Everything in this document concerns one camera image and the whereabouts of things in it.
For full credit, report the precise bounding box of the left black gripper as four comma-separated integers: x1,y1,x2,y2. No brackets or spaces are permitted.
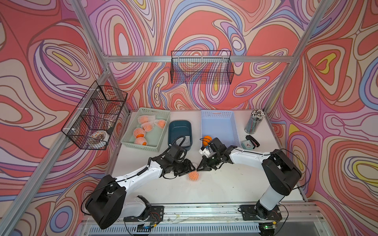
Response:
171,158,197,177

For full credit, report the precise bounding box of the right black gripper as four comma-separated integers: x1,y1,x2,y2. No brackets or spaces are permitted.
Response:
196,152,221,171

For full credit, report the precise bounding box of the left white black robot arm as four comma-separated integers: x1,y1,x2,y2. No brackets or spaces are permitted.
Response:
85,144,195,230

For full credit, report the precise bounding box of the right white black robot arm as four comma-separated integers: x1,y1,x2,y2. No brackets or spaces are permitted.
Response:
197,138,302,219

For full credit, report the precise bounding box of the dark teal plastic tub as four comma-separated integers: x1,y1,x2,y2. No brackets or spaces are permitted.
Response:
168,120,193,150

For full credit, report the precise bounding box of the light blue plastic basket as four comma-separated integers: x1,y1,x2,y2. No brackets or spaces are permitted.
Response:
201,110,240,147

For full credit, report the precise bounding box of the small teal alarm clock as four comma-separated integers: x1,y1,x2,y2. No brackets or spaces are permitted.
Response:
241,140,255,150

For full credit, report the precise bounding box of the netted orange back right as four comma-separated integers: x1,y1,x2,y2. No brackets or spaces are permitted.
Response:
154,119,166,129

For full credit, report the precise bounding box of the netted orange front left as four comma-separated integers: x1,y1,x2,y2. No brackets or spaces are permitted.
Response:
134,137,148,146

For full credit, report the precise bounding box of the green plastic basket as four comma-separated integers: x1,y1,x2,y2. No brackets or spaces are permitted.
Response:
121,108,170,152

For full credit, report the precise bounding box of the netted orange left middle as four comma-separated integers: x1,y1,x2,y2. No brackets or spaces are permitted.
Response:
133,127,146,139

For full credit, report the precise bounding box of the cup of pencils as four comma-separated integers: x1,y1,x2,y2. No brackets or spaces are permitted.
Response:
244,109,265,134

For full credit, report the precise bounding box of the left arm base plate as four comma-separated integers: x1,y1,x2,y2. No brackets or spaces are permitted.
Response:
124,205,164,223

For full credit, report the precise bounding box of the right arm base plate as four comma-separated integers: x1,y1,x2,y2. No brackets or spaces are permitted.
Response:
238,205,283,222

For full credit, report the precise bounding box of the item in left wire basket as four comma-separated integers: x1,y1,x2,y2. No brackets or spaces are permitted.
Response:
88,130,109,148

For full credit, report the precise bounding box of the black wire basket back wall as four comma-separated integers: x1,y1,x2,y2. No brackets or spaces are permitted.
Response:
170,49,235,85

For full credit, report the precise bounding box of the black wire basket wall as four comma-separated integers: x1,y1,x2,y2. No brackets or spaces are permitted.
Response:
170,49,235,85
61,82,128,150

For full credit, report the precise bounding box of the black wire basket left wall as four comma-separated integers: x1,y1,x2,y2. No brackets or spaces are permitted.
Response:
61,82,128,150

